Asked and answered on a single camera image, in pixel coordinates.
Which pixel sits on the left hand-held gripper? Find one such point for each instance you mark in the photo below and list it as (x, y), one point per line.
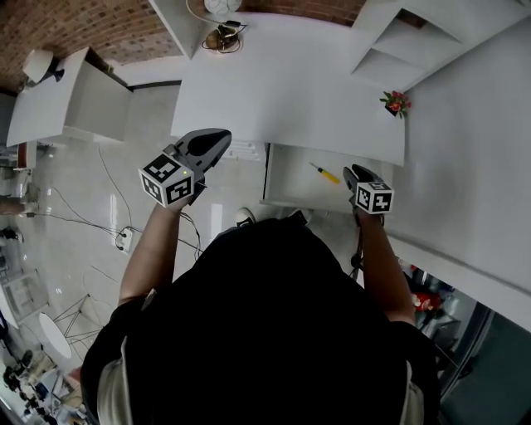
(166, 182)

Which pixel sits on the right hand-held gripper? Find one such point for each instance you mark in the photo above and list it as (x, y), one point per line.
(373, 199)

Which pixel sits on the white box tray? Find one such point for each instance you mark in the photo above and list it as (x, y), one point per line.
(298, 182)

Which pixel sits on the person's left forearm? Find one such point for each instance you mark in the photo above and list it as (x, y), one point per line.
(149, 253)

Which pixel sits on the person's right forearm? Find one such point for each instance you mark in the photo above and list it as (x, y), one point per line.
(386, 270)

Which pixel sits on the person's right shoe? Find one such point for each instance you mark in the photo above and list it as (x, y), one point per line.
(303, 216)

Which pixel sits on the person's shoe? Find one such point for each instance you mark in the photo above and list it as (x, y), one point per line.
(245, 216)
(303, 216)

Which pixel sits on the person's left shoe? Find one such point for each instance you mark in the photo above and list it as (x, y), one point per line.
(245, 216)

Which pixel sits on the small potted pink flowers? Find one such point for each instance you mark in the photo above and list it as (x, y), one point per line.
(396, 104)

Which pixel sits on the white desk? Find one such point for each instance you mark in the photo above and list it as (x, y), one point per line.
(290, 83)

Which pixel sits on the white power strip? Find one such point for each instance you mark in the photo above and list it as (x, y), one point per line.
(125, 240)

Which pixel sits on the group of drink bottles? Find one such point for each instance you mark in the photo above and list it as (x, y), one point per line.
(423, 301)

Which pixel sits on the white shelf unit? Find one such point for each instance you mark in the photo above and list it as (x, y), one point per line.
(415, 41)

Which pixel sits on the white bedside cabinet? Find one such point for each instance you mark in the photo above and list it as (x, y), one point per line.
(45, 108)

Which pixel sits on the person's black shirt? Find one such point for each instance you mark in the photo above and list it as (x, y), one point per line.
(257, 332)

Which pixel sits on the white shade table lamp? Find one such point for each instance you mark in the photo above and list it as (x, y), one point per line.
(39, 64)

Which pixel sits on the dark framed glass window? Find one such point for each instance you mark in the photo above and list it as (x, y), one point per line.
(498, 373)

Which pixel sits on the round white table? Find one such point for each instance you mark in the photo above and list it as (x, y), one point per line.
(54, 334)

